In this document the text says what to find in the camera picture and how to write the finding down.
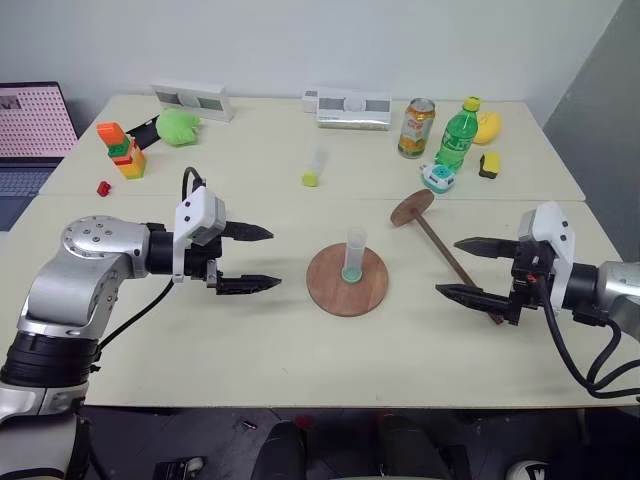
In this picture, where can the brown wooden stand with rod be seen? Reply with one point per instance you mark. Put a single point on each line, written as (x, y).
(412, 207)

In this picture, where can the small dark clip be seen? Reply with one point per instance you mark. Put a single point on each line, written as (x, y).
(247, 425)

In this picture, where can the yellow plush fruit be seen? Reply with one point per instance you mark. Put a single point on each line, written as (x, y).
(490, 127)

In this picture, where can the round wooden base disc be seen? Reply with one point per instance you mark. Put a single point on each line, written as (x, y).
(330, 287)

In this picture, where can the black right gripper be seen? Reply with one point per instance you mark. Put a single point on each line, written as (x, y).
(527, 280)

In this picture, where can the white box with round mark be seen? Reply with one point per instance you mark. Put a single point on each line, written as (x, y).
(350, 107)

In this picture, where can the clear tube with yellow cap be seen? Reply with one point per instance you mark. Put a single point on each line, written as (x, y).
(310, 178)

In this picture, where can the white teal power adapter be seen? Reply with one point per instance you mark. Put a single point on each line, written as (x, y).
(437, 178)

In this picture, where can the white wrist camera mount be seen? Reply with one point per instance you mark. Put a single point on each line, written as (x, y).
(547, 220)
(197, 210)

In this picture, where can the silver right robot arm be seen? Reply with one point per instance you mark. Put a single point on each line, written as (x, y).
(620, 285)

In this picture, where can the small red toy block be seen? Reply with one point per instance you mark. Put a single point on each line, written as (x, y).
(104, 188)

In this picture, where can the white and black round object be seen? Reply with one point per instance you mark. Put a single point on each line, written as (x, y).
(527, 471)

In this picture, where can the clear tube with green foot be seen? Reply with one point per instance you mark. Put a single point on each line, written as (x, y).
(354, 250)

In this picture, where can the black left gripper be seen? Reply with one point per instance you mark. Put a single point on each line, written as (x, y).
(202, 262)

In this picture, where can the yellow and black sponge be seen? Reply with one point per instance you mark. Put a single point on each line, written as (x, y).
(490, 166)

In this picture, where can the white box with grey panels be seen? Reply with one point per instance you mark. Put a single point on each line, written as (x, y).
(192, 100)

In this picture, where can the flat black card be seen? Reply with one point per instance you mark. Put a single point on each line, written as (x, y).
(145, 132)

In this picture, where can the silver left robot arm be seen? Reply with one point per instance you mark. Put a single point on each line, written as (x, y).
(75, 280)

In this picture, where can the green plush toy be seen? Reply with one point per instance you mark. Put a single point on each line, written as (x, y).
(175, 127)

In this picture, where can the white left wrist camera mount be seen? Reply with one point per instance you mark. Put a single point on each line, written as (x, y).
(197, 210)

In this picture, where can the green plastic soda bottle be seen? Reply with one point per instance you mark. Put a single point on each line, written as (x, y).
(455, 142)

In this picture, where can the open laptop with pink screen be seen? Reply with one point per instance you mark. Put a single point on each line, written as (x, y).
(30, 120)

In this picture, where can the orange green toy block stack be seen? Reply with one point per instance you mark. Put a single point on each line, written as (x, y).
(127, 157)

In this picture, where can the yellow drink can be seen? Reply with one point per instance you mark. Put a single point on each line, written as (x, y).
(416, 130)

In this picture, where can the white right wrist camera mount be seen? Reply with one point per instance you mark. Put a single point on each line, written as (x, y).
(547, 220)

